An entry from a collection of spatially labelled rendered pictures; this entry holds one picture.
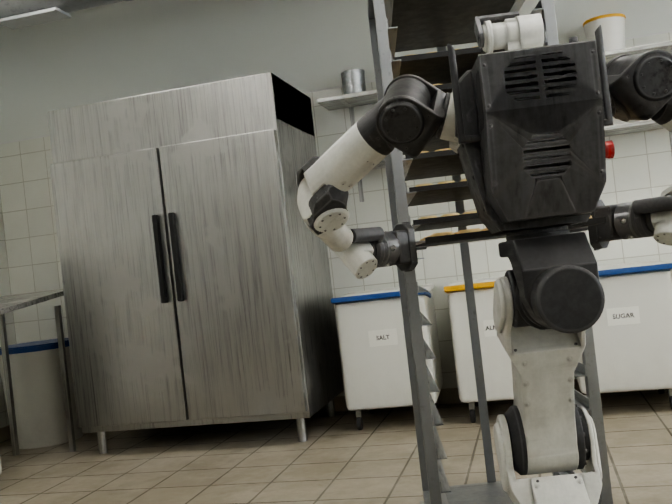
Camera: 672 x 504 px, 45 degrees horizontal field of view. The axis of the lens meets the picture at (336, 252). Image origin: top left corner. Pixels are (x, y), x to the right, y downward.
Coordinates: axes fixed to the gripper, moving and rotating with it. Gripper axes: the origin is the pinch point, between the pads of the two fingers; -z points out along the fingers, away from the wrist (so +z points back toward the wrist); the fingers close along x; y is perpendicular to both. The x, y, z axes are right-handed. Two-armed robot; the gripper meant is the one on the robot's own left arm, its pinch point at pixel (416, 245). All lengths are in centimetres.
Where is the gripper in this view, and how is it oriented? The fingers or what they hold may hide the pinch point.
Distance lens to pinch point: 208.7
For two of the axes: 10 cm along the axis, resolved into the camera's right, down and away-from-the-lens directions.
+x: -1.1, -9.9, 0.1
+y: -6.7, 0.9, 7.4
